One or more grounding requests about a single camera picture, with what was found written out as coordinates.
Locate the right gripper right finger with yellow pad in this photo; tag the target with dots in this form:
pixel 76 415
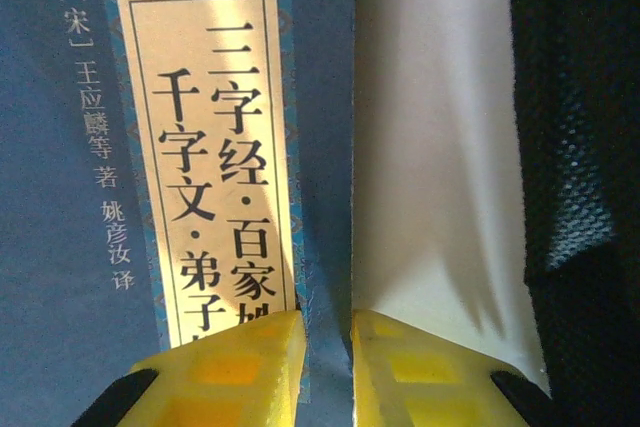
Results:
pixel 425 382

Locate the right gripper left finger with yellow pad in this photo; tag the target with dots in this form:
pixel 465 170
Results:
pixel 225 377

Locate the black backpack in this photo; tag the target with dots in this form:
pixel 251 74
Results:
pixel 590 97

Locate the small dark blue book two-column label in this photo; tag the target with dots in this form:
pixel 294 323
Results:
pixel 60 197

